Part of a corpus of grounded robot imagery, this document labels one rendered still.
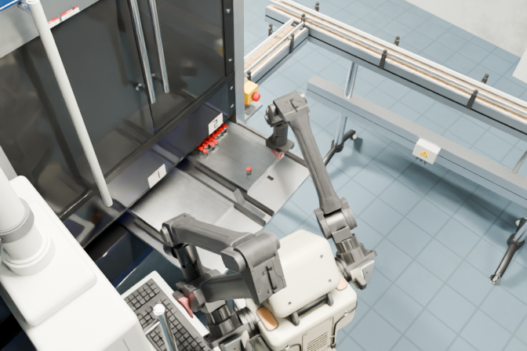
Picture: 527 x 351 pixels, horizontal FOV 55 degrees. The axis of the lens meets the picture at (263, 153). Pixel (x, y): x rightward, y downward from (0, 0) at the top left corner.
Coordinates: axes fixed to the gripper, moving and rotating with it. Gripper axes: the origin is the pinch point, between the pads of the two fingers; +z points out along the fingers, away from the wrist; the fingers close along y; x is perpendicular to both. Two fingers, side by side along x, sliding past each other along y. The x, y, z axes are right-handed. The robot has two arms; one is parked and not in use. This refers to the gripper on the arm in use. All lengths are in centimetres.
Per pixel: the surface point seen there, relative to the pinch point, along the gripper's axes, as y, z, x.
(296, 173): -7.5, 6.5, -2.1
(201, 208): 11.3, 7.0, 35.3
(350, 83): 15, 24, -87
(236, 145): 21.4, 5.1, 1.9
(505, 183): -77, 42, -89
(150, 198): 30, 7, 44
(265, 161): 6.1, 5.8, 1.1
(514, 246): -97, 82, -90
